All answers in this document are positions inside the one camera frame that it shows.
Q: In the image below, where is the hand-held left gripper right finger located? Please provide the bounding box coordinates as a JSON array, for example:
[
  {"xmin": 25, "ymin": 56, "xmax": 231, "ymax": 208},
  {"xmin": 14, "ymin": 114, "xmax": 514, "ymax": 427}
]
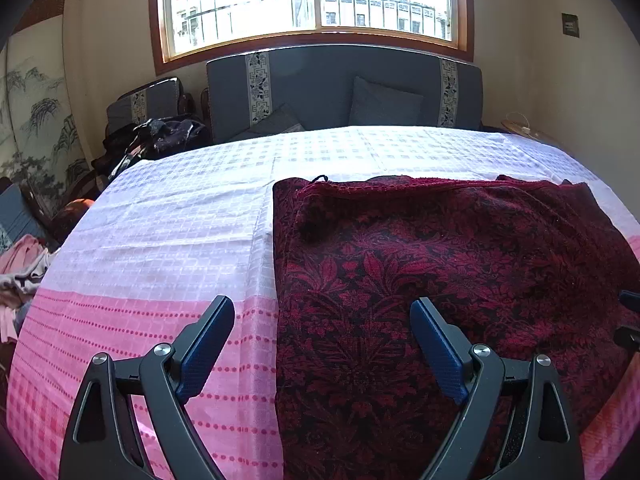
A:
[{"xmin": 409, "ymin": 297, "xmax": 585, "ymax": 480}]

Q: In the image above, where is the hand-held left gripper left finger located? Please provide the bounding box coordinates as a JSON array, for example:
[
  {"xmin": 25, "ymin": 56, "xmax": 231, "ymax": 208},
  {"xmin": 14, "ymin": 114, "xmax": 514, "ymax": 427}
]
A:
[{"xmin": 59, "ymin": 295, "xmax": 236, "ymax": 480}]

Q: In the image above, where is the maroon patterned sweater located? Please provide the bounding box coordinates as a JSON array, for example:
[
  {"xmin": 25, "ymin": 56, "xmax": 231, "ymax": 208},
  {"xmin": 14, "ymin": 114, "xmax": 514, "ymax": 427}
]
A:
[{"xmin": 272, "ymin": 174, "xmax": 626, "ymax": 480}]

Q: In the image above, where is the pink clothes pile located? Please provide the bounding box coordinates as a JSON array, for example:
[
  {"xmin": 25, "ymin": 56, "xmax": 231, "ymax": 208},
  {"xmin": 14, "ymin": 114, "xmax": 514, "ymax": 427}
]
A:
[{"xmin": 0, "ymin": 235, "xmax": 56, "ymax": 343}]

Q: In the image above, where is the pink checked bed blanket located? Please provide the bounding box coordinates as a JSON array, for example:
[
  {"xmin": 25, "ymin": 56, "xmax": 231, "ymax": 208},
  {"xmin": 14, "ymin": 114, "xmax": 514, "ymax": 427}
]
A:
[{"xmin": 5, "ymin": 126, "xmax": 640, "ymax": 480}]

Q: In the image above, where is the round wooden side table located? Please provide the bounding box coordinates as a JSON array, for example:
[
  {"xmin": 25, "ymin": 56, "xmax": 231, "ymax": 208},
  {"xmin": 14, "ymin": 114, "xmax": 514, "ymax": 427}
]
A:
[{"xmin": 501, "ymin": 120, "xmax": 561, "ymax": 148}]

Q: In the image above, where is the dark bag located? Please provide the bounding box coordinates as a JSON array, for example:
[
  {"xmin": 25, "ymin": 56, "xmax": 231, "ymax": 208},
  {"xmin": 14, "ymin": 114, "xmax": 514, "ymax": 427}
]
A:
[{"xmin": 107, "ymin": 117, "xmax": 211, "ymax": 176}]

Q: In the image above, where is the small blue pillow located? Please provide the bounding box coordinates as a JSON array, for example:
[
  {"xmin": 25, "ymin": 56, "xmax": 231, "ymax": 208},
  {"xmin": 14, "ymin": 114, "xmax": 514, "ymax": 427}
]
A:
[{"xmin": 227, "ymin": 102, "xmax": 306, "ymax": 143}]

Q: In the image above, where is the dark wooden armchair blue cushion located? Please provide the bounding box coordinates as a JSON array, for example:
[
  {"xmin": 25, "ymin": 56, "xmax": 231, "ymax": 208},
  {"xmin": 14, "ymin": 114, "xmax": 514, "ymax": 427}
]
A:
[
  {"xmin": 102, "ymin": 76, "xmax": 211, "ymax": 161},
  {"xmin": 0, "ymin": 170, "xmax": 101, "ymax": 251}
]

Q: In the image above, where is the large blue pillow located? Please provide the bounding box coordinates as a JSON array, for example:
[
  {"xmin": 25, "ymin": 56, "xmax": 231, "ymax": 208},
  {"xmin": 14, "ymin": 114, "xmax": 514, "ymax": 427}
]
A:
[{"xmin": 348, "ymin": 76, "xmax": 425, "ymax": 127}]

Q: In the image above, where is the blue cushioned sofa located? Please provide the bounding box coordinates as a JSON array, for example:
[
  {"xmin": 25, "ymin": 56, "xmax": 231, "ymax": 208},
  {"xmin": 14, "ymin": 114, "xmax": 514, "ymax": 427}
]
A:
[{"xmin": 206, "ymin": 44, "xmax": 483, "ymax": 145}]

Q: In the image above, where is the painted folding screen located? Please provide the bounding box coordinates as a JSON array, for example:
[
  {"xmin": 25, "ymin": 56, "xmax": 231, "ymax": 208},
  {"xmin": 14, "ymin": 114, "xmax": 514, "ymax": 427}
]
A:
[{"xmin": 0, "ymin": 0, "xmax": 91, "ymax": 196}]

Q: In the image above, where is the wooden framed window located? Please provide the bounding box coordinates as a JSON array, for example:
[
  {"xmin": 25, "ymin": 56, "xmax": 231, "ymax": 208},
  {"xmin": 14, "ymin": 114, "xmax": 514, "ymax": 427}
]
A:
[{"xmin": 149, "ymin": 0, "xmax": 475, "ymax": 77}]

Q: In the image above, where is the white cable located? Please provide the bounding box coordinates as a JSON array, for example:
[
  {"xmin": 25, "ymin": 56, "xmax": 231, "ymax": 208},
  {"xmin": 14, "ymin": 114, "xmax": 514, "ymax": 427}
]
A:
[{"xmin": 502, "ymin": 112, "xmax": 533, "ymax": 136}]

